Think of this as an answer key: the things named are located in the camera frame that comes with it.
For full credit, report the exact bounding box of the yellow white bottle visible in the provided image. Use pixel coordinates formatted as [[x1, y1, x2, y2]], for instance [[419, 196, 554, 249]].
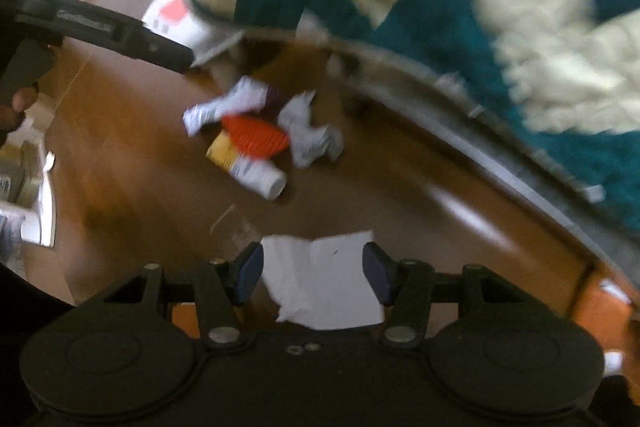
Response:
[[206, 132, 287, 201]]

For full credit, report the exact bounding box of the orange ribbed plastic piece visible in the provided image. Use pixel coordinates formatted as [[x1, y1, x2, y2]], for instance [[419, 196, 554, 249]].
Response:
[[220, 114, 291, 158]]

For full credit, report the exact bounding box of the white paper sheet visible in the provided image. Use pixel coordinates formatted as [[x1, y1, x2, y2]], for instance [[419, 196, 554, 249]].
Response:
[[261, 231, 386, 330]]

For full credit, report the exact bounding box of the metal table frame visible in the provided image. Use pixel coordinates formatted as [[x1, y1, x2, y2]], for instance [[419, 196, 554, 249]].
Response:
[[192, 29, 640, 298]]

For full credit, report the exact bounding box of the crumpled grey paper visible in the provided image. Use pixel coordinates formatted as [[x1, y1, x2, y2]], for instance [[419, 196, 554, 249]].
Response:
[[276, 90, 346, 169]]

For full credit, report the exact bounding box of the person's left hand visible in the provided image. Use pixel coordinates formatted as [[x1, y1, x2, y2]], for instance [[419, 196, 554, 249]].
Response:
[[0, 86, 40, 145]]

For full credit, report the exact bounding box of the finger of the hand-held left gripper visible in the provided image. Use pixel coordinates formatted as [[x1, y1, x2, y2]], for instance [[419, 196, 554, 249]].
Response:
[[140, 24, 196, 75]]

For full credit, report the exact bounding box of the crumpled white purple wrapper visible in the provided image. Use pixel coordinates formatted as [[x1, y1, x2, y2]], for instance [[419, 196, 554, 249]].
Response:
[[182, 76, 286, 138]]

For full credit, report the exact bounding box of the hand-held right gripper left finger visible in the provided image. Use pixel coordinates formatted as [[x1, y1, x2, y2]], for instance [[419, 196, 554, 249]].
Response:
[[75, 243, 264, 350]]

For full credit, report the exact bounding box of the teal cream zigzag quilt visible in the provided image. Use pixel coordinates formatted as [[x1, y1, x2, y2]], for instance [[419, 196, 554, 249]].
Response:
[[181, 0, 640, 233]]

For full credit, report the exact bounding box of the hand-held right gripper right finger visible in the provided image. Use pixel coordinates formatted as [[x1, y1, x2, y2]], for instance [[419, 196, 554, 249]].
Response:
[[362, 242, 561, 353]]

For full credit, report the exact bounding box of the white round stool pig print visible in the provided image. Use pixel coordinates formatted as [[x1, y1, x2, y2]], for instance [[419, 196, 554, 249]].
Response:
[[141, 0, 246, 68]]

